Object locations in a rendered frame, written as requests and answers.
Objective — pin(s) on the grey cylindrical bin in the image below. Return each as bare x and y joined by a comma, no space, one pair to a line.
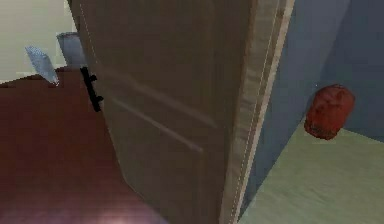
71,50

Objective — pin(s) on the beige room door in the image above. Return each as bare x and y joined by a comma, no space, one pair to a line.
173,100

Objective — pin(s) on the pale blue flat cloth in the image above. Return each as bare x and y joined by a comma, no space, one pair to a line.
42,65

